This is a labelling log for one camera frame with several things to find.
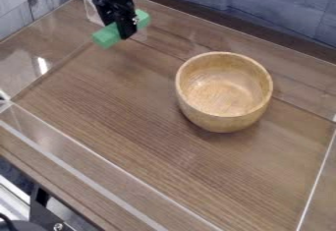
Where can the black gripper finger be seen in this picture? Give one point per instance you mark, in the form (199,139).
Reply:
(126,19)
(106,15)

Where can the green rectangular block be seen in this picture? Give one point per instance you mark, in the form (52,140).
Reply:
(108,35)

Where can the round wooden bowl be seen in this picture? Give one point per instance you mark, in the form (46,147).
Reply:
(224,91)

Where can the black metal table leg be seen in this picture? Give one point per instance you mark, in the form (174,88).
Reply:
(40,215)

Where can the clear acrylic enclosure walls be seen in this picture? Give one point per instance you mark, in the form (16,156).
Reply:
(92,127)

